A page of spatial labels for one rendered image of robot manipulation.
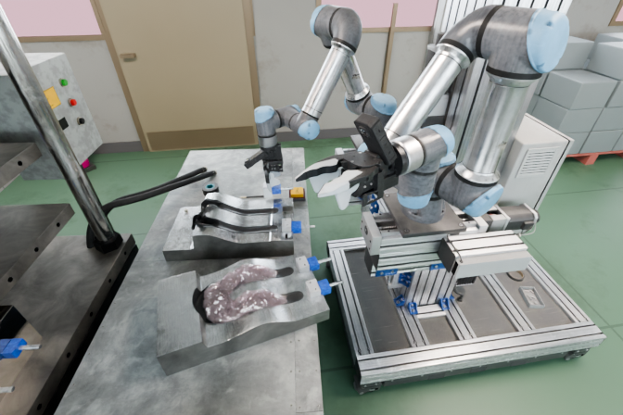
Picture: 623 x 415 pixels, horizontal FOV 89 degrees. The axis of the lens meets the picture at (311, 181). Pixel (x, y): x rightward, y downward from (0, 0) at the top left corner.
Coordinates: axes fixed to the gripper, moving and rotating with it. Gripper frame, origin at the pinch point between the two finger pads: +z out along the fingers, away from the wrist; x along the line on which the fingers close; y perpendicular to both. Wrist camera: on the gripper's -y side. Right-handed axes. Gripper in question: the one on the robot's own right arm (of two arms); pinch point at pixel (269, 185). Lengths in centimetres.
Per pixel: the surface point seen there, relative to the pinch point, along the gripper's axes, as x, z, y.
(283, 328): -60, 15, 6
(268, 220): -16.0, 6.9, -0.2
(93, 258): -23, 14, -71
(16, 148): -26, -36, -72
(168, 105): 210, 22, -120
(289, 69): 225, -3, 9
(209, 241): -27.7, 5.3, -21.7
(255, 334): -62, 13, -2
